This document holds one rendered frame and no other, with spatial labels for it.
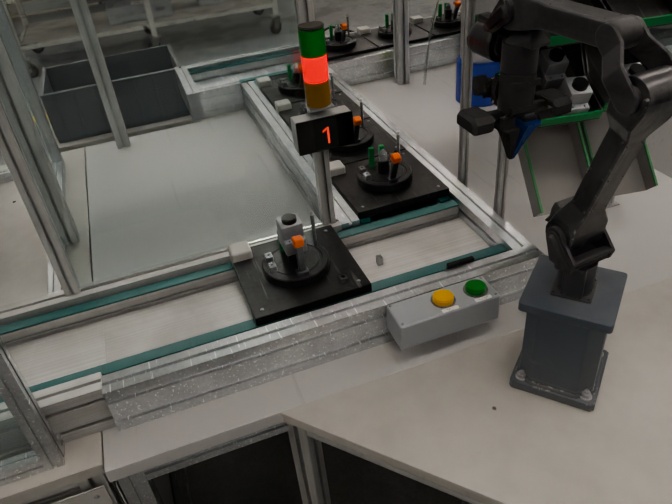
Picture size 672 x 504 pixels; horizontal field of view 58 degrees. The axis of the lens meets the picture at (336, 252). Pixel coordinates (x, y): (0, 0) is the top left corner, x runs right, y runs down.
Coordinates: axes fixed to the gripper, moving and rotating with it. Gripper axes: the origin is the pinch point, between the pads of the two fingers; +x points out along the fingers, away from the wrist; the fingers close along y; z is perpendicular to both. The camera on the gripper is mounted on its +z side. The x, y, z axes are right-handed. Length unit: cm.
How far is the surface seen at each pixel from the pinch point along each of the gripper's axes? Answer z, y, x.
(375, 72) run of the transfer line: 137, -31, 37
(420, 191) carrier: 35.1, -0.1, 28.5
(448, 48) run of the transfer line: 137, -63, 33
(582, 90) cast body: 11.0, -22.8, -0.2
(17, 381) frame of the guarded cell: -2, 86, 19
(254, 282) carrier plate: 19, 46, 29
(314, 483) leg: -8, 45, 62
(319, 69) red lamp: 29.1, 24.0, -8.3
